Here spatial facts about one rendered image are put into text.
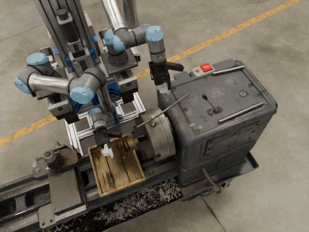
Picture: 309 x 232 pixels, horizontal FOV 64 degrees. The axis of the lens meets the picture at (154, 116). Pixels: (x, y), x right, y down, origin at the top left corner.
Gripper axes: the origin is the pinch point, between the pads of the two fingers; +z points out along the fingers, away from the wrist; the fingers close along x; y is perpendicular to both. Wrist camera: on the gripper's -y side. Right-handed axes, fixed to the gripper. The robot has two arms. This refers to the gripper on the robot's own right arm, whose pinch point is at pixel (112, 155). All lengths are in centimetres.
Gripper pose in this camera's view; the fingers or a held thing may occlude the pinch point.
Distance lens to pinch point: 149.1
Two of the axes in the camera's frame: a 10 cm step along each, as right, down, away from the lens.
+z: 3.6, 7.9, -5.0
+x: -0.2, -5.3, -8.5
